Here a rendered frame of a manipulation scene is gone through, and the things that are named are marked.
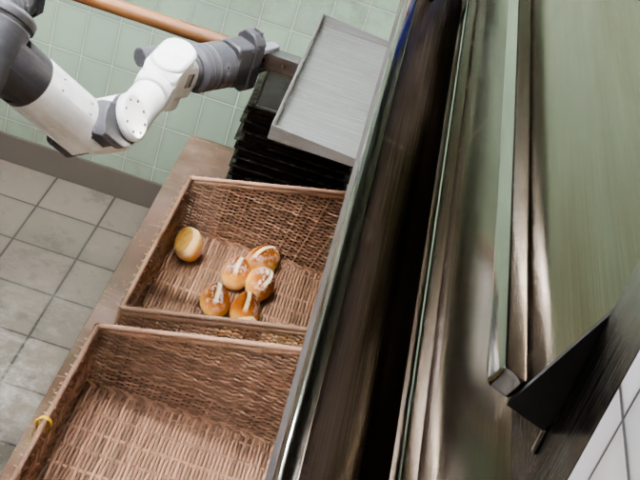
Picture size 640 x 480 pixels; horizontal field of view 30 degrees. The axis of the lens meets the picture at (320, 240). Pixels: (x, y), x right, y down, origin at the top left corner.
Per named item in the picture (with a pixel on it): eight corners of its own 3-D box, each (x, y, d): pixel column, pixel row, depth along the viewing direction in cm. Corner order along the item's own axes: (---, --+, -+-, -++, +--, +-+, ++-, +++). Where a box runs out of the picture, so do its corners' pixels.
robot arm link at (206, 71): (227, 62, 213) (178, 70, 205) (208, 109, 219) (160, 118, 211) (190, 24, 217) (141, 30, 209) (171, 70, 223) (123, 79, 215)
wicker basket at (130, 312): (367, 290, 285) (403, 194, 270) (331, 444, 237) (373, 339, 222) (172, 225, 284) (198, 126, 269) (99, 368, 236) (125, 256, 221)
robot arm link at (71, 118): (142, 170, 187) (58, 99, 169) (73, 182, 192) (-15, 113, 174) (151, 107, 192) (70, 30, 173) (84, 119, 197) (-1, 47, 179)
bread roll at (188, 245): (171, 258, 267) (186, 274, 270) (195, 244, 266) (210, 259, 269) (170, 233, 276) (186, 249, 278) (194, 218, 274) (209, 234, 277)
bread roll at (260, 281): (259, 310, 265) (275, 298, 262) (238, 290, 263) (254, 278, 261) (270, 285, 273) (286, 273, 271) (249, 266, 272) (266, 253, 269)
